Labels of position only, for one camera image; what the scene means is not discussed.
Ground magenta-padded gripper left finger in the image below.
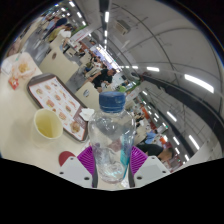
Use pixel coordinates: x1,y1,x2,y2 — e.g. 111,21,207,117
58,145,99,189

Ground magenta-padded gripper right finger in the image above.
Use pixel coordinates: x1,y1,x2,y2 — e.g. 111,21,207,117
127,145,170,189

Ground clear bottle with blue cap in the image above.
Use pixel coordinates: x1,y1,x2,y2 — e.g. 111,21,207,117
87,90,137,185

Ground cream paper cup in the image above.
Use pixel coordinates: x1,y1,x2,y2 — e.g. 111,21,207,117
32,108,64,148

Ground white paper napkin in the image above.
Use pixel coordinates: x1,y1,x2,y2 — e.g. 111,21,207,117
78,107,95,122

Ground beige chair with round hole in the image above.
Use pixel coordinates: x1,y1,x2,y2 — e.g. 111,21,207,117
38,43,79,84
74,81,101,113

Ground printed paper tray liner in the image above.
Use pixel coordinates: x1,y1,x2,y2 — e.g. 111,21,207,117
29,76,86,141

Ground brown food tray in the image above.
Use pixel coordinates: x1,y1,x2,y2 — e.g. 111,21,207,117
26,73,90,144

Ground ceiling lights group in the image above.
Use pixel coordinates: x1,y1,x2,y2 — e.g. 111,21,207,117
53,0,216,161

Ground fries in paper wrapper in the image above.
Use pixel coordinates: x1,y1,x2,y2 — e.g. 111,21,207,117
11,57,38,81

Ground ceiling air conditioner unit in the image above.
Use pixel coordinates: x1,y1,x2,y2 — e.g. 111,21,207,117
114,19,132,36

